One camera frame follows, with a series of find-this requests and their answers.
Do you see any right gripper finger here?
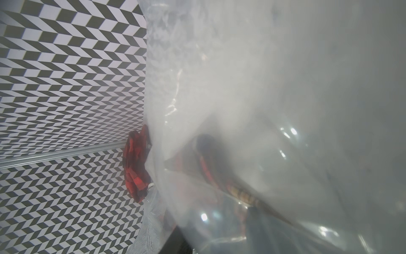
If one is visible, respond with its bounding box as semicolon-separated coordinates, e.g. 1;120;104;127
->
159;226;193;254

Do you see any clear plastic vacuum bag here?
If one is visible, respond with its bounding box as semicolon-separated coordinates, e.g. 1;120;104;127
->
139;1;406;254

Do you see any dark plaid cloth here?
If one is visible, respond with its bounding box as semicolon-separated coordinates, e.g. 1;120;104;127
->
163;133;295;226

